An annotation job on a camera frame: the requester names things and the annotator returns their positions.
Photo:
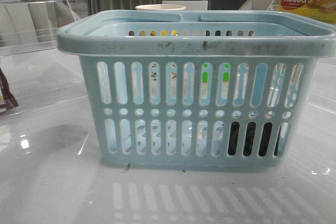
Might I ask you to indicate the dark tissue pack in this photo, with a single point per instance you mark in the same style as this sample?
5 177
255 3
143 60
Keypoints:
249 138

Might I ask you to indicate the light blue plastic basket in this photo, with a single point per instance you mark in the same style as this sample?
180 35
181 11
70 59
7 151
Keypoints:
164 87

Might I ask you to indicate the dark brown snack packet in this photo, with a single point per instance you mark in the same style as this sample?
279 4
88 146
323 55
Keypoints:
8 101

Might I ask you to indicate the cream paper cup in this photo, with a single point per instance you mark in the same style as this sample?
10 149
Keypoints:
164 7

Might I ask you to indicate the clear acrylic shelf left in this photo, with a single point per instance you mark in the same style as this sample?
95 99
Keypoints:
39 74

